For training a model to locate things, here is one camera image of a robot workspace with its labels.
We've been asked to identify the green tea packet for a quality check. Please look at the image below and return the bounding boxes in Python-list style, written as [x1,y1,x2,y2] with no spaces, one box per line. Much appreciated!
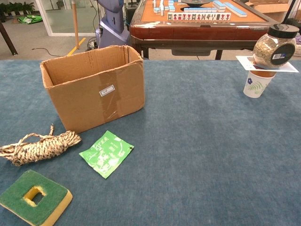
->
[79,130,135,179]

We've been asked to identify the speckled rope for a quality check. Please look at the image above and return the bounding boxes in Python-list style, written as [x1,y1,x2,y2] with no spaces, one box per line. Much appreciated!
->
[0,124,82,167]

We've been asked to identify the green yellow sponge with hole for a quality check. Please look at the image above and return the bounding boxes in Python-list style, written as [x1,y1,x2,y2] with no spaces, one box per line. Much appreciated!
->
[0,169,73,226]

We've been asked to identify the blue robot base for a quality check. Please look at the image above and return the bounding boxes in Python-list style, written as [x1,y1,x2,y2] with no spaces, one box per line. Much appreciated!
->
[95,0,130,49]

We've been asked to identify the brown cardboard box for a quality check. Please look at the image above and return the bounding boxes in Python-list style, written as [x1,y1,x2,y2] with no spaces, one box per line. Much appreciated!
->
[40,45,145,137]

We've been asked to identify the green snack packets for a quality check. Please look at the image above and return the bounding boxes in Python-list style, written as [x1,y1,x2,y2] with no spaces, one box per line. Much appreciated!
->
[17,15,43,24]

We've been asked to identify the blue felt table mat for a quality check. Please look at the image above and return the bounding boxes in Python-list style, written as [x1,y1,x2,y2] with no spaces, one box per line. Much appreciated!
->
[0,60,301,226]

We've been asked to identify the brown mahjong table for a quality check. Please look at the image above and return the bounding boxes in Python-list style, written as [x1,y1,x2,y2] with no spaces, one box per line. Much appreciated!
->
[128,0,280,61]

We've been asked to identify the scattered blue mahjong tiles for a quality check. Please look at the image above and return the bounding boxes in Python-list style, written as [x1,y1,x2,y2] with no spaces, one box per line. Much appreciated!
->
[152,0,176,14]

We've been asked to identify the white card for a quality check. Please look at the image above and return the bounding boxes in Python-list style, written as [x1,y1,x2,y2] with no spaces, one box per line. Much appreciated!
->
[236,55,299,73]

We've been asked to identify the floral paper cup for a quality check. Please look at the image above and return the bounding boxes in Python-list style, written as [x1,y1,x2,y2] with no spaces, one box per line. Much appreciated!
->
[243,70,276,98]

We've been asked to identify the wooden pole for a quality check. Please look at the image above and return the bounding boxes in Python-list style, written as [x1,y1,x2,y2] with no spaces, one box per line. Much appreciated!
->
[71,0,80,49]

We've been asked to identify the black round centre dome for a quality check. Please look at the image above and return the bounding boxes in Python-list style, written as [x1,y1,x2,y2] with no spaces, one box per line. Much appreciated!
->
[181,0,211,6]

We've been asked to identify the stacked blue mahjong tiles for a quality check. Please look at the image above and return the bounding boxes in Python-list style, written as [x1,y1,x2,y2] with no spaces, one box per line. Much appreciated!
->
[213,0,227,10]

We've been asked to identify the glass jar with black lid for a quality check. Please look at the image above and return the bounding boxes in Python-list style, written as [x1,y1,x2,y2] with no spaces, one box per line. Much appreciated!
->
[253,23,299,69]

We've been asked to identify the dark table leg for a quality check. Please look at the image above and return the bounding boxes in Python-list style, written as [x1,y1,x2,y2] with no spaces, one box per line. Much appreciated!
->
[0,21,18,56]

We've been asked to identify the potted plants row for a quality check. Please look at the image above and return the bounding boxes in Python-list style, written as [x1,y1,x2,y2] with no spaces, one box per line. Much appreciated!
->
[0,1,36,16]

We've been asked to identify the black tripod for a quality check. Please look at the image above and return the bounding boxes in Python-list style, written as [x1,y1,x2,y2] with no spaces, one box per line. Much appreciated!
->
[281,0,300,24]

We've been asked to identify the short blue mahjong tile wall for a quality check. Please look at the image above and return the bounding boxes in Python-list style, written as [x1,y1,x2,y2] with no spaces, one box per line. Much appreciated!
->
[184,7,218,13]

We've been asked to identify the black floor cable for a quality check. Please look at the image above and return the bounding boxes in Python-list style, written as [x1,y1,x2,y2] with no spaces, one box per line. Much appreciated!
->
[32,48,69,57]

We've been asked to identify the white glass partition frame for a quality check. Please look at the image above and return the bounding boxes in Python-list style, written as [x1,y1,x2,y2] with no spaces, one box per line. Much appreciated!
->
[35,0,99,37]

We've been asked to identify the long blue mahjong tile wall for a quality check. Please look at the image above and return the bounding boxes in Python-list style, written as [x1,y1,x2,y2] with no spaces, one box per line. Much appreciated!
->
[224,2,248,17]

